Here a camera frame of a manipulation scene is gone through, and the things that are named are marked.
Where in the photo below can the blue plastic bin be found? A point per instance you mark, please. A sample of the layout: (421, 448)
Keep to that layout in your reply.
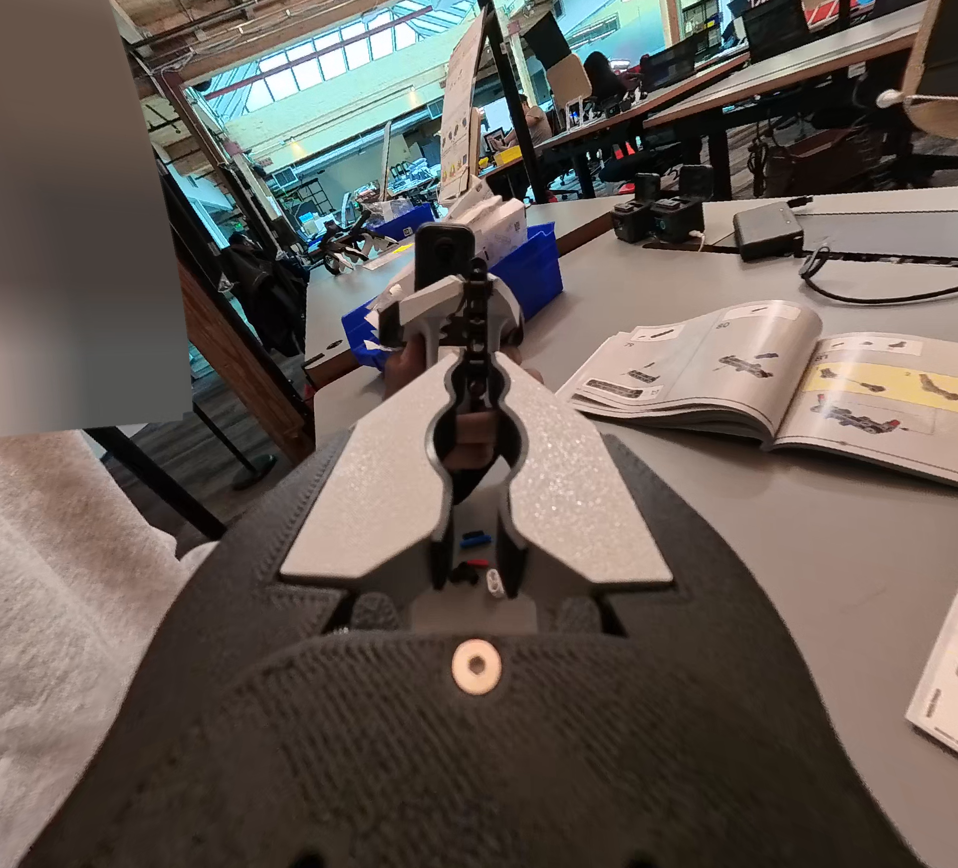
(404, 223)
(539, 269)

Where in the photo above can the black jacket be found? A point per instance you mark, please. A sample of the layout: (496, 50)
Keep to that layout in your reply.
(266, 292)

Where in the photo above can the zebra striped sticker sheet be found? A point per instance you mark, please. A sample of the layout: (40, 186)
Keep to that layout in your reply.
(935, 688)

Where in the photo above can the black charging dock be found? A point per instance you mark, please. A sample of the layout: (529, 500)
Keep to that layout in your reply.
(658, 209)

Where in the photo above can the clipped printed sheet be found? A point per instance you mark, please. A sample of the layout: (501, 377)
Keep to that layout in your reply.
(460, 112)

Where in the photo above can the lego instruction booklet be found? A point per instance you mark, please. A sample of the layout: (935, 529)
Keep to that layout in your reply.
(711, 367)

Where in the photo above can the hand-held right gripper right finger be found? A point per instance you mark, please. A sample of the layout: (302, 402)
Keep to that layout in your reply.
(591, 501)

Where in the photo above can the long wooden desk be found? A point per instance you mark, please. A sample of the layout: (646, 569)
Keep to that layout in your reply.
(673, 97)
(823, 60)

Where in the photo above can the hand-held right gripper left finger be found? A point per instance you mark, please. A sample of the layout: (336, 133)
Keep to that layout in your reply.
(359, 501)

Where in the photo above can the grey zip hoodie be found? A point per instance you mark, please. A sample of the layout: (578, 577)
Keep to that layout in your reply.
(75, 621)

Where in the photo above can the black office chair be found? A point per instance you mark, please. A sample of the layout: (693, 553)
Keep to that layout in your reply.
(775, 22)

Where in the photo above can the black white clamp tool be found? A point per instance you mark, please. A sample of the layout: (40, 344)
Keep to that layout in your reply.
(352, 247)

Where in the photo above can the black lego beam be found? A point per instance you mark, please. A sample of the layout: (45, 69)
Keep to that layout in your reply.
(473, 329)

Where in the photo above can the pile of mixed lego pieces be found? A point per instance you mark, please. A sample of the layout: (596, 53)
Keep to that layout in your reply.
(475, 539)

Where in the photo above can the black power adapter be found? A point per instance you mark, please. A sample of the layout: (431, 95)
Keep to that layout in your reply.
(767, 232)

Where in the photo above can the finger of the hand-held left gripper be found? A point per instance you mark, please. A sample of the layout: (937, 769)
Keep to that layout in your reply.
(415, 310)
(507, 314)

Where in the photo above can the person's left hand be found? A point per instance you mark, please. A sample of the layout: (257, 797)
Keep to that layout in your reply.
(408, 367)

